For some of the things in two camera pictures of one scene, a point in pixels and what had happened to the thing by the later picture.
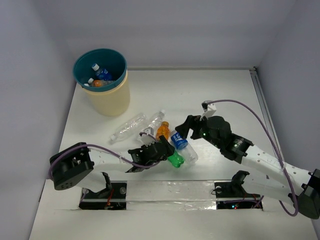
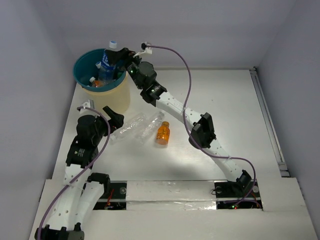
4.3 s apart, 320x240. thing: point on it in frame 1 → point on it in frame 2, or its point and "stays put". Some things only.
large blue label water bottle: x=102 y=74 → x=98 y=64
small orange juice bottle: x=163 y=130 stays put
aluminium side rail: x=267 y=112 stays put
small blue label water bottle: x=182 y=146 → x=106 y=71
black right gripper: x=184 y=128 → x=114 y=57
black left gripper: x=161 y=150 → x=113 y=118
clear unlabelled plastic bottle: x=131 y=129 stays put
